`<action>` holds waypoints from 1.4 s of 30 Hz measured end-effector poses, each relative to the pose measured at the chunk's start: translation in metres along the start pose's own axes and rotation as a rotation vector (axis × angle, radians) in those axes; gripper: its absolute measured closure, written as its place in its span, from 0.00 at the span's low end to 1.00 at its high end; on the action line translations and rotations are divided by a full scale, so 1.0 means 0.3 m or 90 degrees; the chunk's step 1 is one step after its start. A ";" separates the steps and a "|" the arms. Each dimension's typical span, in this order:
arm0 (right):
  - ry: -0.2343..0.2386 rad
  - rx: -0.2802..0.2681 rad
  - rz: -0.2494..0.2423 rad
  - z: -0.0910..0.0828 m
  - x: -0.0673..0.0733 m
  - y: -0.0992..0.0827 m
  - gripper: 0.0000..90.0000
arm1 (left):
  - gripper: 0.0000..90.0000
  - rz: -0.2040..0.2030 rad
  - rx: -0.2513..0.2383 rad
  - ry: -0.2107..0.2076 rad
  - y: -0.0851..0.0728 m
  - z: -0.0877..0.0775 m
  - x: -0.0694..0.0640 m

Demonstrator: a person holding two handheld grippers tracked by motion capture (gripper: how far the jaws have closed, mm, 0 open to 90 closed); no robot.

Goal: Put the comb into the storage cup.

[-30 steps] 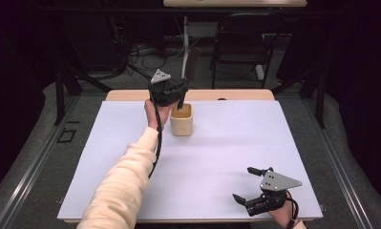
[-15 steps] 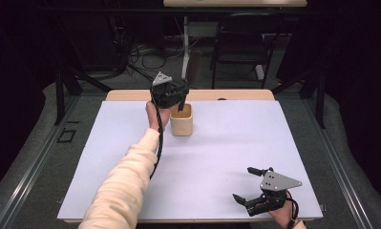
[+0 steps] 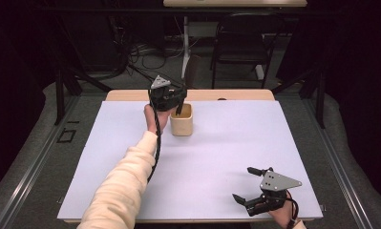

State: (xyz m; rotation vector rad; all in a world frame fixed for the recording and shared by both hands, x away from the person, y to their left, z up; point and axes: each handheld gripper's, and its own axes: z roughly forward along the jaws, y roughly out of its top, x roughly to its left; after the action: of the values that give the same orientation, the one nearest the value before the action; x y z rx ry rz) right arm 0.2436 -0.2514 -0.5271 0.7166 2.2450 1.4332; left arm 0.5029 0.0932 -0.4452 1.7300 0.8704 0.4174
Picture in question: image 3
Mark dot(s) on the black metal frame bar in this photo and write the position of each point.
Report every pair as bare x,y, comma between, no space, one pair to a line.
115,10

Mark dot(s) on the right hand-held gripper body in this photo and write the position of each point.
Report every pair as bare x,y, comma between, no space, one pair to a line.
275,182

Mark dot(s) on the white table mat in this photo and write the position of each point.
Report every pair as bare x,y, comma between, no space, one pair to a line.
226,152

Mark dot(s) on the black toy cleaver knife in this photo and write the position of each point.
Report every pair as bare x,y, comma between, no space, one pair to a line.
194,72

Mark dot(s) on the light wooden table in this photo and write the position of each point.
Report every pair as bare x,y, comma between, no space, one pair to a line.
229,94

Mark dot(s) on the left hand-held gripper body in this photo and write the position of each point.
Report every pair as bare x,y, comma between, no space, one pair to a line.
161,95

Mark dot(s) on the square wooden cup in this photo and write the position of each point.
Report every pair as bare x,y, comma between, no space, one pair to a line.
181,127

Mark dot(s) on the metal floor rail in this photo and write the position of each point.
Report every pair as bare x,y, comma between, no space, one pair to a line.
35,165
337,165

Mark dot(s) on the black folding chair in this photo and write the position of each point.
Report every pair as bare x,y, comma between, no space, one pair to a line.
242,47

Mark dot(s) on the black metal stand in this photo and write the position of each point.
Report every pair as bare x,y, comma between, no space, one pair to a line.
320,101
60,95

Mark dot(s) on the person's right hand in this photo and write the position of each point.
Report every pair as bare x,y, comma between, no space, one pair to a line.
283,218

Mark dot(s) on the person's left hand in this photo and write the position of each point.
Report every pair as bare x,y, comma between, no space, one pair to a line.
153,120

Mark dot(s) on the wooden desk with white legs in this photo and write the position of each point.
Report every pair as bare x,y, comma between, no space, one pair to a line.
185,38

